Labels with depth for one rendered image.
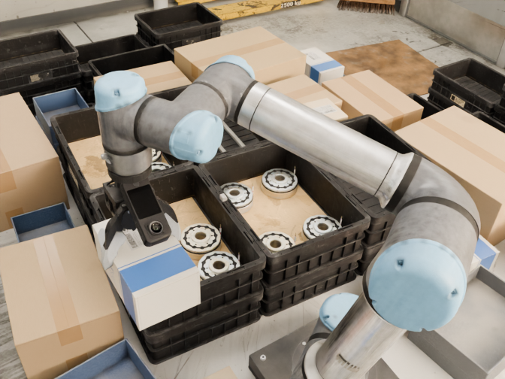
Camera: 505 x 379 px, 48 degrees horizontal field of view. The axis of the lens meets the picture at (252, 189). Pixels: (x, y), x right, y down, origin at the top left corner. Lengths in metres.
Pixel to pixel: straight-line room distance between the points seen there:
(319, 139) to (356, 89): 1.25
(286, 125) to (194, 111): 0.15
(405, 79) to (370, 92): 2.00
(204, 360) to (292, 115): 0.73
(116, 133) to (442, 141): 1.19
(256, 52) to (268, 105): 1.33
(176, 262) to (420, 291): 0.44
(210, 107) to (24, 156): 0.95
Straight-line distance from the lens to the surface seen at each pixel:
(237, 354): 1.42
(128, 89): 0.84
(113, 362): 1.41
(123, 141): 0.87
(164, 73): 2.13
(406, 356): 1.48
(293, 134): 0.87
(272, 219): 1.54
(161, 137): 0.81
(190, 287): 1.02
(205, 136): 0.79
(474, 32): 4.64
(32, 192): 1.74
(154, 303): 1.00
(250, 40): 2.29
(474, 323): 1.53
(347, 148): 0.86
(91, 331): 1.33
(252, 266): 1.28
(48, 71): 2.93
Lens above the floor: 1.88
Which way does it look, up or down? 40 degrees down
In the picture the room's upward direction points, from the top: 3 degrees clockwise
